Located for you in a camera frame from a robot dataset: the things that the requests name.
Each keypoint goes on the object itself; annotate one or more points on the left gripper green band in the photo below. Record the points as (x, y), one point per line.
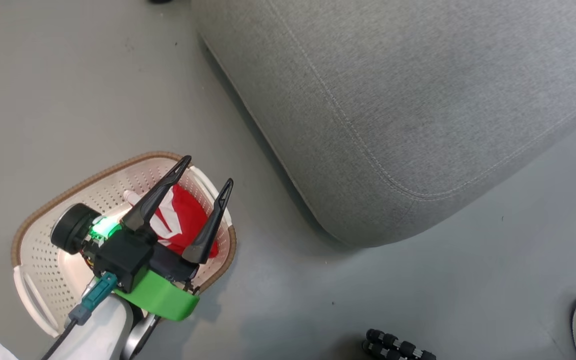
(128, 255)

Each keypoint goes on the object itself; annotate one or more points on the red and white garment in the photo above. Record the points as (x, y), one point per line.
(188, 215)

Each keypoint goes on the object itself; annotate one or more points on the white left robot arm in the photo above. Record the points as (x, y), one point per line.
(98, 335)

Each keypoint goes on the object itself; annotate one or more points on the grey fabric sofa cushion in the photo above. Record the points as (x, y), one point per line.
(418, 100)

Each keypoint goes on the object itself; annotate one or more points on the white perforated laundry basket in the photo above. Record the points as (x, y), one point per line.
(43, 250)

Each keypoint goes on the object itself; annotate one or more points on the black ribbed robot part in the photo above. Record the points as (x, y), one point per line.
(395, 347)

